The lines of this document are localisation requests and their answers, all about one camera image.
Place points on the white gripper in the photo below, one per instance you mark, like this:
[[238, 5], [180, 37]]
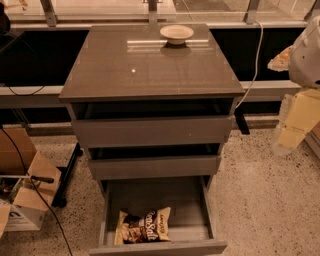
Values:
[[306, 63]]

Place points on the brown sea salt chip bag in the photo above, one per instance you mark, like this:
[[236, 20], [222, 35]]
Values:
[[153, 227]]

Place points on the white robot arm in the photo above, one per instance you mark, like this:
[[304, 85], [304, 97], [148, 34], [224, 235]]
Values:
[[302, 59]]

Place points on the grey middle drawer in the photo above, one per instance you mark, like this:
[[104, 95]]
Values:
[[154, 162]]

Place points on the grey drawer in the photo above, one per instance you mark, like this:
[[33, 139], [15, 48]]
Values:
[[152, 131], [190, 222], [154, 162]]

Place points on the grey top drawer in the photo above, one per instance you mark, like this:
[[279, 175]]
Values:
[[152, 131]]

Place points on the grey drawer cabinet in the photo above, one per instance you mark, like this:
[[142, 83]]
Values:
[[128, 72]]

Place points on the grey bottom drawer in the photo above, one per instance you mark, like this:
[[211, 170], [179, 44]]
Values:
[[190, 222]]

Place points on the cardboard box right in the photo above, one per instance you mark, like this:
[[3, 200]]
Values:
[[313, 139]]

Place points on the white bowl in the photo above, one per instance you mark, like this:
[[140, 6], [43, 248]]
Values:
[[176, 34]]

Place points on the black table leg stand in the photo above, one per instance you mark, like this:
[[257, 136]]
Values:
[[60, 198]]

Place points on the open cardboard box left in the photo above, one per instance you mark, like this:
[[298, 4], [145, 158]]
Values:
[[24, 203]]

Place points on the black handled tool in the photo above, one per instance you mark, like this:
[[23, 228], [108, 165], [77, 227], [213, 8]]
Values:
[[32, 177]]

